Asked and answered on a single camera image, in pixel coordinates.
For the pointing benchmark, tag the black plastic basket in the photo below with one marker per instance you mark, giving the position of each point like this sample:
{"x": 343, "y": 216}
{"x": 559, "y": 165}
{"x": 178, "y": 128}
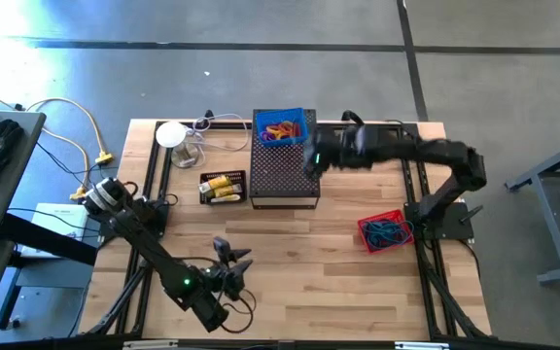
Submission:
{"x": 241, "y": 176}

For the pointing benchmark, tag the white mushroom lamp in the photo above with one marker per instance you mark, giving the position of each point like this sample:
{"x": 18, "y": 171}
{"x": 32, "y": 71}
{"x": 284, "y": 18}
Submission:
{"x": 170, "y": 134}

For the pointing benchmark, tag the red plastic basket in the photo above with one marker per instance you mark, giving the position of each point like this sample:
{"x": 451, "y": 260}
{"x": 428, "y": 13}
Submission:
{"x": 365, "y": 245}

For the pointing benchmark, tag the yellow power plug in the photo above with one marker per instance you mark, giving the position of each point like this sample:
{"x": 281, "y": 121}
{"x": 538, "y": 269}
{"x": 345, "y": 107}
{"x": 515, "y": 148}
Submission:
{"x": 78, "y": 196}

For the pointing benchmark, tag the silver metal bracket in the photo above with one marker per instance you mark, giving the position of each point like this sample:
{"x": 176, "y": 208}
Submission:
{"x": 421, "y": 346}
{"x": 149, "y": 344}

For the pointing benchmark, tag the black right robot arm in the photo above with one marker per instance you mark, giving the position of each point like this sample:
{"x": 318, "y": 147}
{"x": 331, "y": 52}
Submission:
{"x": 450, "y": 165}

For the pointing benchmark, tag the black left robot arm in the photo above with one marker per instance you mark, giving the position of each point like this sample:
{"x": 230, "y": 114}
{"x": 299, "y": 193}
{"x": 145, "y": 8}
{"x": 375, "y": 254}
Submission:
{"x": 153, "y": 253}

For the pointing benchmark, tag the yellow crayon box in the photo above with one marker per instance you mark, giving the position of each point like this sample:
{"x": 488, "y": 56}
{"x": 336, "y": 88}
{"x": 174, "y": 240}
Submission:
{"x": 229, "y": 190}
{"x": 217, "y": 183}
{"x": 226, "y": 199}

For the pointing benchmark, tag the blue plastic basket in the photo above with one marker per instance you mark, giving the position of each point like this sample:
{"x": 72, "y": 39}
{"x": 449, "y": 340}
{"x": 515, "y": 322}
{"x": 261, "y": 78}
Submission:
{"x": 280, "y": 114}

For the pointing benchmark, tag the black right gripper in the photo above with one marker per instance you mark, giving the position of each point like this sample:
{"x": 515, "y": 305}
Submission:
{"x": 343, "y": 146}

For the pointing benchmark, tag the blue-grey metal table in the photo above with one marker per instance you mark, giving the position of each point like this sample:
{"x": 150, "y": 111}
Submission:
{"x": 549, "y": 219}

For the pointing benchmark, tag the black perforated metal riser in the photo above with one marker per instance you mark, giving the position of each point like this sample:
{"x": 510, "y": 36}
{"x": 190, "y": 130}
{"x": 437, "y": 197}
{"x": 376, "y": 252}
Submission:
{"x": 280, "y": 170}

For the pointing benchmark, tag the white cardboard box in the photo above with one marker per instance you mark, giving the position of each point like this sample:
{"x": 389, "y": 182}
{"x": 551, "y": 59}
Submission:
{"x": 76, "y": 214}

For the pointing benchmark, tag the grey side table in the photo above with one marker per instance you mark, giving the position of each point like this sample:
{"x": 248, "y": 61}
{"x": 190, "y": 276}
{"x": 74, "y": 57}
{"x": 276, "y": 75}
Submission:
{"x": 8, "y": 204}

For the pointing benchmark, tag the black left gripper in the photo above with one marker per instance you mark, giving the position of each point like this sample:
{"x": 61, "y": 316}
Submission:
{"x": 224, "y": 282}

